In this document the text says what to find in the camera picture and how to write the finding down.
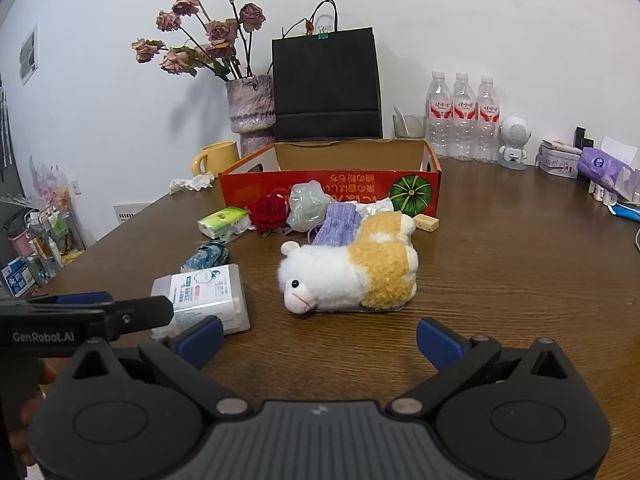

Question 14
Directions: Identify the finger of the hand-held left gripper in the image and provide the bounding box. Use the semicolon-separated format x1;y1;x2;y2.
25;291;115;307
100;296;175;342

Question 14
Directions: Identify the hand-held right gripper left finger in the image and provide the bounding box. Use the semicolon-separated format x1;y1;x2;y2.
60;316;253;418

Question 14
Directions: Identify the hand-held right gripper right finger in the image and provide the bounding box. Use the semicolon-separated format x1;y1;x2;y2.
382;317;573;418

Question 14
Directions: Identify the clear cotton swab box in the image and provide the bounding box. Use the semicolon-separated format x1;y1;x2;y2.
150;263;251;341

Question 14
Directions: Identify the blue patterned tissue pack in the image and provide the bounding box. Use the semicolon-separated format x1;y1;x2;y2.
180;240;231;273

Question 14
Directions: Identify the white and yellow plush alpaca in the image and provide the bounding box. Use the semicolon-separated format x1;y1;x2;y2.
277;211;420;317

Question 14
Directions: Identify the green tissue pack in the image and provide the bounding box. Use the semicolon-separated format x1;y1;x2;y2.
197;206;251;242

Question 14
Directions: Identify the red fluffy ball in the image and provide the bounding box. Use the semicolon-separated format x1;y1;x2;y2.
247;194;291;236

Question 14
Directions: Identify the purple drawstring pouch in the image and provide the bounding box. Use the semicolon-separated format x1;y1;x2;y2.
309;202;363;248

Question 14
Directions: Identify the red cardboard box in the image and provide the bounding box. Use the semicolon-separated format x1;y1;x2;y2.
218;139;442;221

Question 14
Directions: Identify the clear plastic bag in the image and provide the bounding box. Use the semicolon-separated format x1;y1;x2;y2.
286;180;335;233

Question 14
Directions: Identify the person's left hand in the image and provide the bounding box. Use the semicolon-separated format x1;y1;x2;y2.
7;364;60;467

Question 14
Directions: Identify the blue and white carton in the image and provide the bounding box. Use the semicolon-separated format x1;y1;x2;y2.
0;256;31;299

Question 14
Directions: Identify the cluttered storage rack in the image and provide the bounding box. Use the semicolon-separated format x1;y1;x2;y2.
0;195;88;301

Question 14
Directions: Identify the clear cellophane wrap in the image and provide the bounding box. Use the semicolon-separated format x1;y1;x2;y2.
29;156;73;211

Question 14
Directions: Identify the crumpled white tissue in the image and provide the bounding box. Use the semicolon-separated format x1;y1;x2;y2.
169;173;215;195

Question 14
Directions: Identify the white crumpled wrapper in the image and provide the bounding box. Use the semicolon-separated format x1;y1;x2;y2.
350;199;396;218

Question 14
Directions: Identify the yellow mug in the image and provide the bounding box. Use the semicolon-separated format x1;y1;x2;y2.
192;141;242;177

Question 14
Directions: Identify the glass cup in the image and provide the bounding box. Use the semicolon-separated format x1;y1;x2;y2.
392;114;427;140

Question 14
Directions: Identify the patterned tin box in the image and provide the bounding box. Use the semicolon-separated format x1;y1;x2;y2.
536;138;583;179

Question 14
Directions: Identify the clear water bottle red label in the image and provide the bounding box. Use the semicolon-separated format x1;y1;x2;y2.
451;72;478;161
475;76;502;163
426;71;453;159

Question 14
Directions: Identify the small white fan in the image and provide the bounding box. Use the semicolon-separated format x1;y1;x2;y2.
497;115;533;170

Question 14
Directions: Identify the purple ceramic vase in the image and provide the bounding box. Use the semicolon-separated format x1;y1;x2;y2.
225;74;277;159

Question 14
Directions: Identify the purple tissue pack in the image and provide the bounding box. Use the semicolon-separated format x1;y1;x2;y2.
576;136;640;189

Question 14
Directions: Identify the dried pink rose bouquet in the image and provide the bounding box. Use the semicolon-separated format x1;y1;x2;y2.
131;0;266;82

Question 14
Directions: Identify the wall picture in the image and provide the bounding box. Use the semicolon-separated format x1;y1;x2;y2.
19;24;40;86

